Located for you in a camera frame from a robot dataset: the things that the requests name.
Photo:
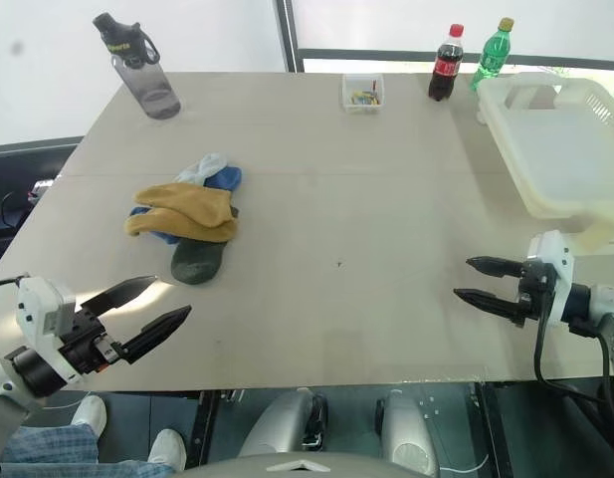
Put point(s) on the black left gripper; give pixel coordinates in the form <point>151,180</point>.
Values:
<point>82,343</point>

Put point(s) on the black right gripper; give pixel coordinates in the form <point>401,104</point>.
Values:
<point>538,289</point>

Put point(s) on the yellow sock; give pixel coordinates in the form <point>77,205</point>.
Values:
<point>187,229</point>
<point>187,199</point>

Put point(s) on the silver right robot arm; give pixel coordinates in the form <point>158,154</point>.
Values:
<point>607,309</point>

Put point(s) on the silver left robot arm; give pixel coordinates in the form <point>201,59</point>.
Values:
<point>18,378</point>

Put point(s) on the white plastic storage bin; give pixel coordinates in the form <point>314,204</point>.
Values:
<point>550,149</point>

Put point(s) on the small clear plastic box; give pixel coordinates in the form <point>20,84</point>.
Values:
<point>362,94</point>

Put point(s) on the dark green sock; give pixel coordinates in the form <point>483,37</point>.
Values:
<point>197,261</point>

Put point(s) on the white shoe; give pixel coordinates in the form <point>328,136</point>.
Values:
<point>90,413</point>
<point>168,448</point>

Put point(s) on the black table leg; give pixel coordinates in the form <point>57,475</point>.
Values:
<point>495,433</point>

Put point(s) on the small grey red device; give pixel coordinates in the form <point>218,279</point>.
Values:
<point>40,188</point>

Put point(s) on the blue sock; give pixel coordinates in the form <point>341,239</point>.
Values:
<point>227,178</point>

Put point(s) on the blue jeans leg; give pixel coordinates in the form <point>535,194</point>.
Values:
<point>48,448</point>

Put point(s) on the white sock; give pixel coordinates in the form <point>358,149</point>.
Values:
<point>209,164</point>

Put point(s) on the silver right robot leg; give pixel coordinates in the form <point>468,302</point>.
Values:
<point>406,433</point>

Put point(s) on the silver robot leg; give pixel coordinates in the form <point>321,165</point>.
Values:
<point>281,423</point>
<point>406,433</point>

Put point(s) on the silver left robot leg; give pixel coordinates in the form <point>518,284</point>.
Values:
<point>281,423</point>

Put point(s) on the grey robot torso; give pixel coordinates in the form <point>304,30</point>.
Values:
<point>296,468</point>

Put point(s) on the cola bottle red cap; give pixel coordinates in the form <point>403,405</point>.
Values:
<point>445,65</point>

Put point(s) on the grey water bottle black lid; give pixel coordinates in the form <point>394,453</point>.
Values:
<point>149,84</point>

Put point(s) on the green soda bottle yellow cap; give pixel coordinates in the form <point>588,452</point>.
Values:
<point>491,57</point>

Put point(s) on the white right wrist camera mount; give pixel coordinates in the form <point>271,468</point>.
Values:
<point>552,249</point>

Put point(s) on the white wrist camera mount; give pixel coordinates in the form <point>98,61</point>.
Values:
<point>552,249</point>
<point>38,304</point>

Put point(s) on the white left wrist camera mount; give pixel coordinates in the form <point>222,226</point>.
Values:
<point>38,304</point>

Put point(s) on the grey window frame bar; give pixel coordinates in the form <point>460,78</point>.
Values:
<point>436,55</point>

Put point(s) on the grey window frame post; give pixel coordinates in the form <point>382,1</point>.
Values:
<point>286,35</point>

